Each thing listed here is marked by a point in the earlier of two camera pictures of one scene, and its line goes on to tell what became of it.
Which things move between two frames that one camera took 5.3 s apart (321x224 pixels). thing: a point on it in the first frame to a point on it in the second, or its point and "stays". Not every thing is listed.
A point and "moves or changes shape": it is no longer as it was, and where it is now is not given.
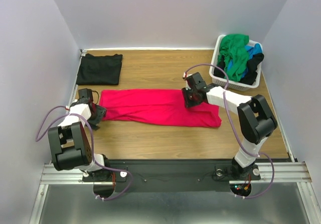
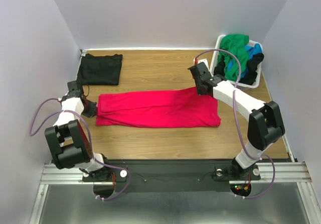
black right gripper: (188, 98) to (200, 89)
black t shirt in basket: (250, 74) stays
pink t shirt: (157, 106) moves or changes shape
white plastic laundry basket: (233, 85) stays
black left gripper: (101, 112) to (91, 113)
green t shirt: (233, 51) stays
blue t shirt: (253, 50) stays
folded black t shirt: (95, 70) stays
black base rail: (172, 175) stays
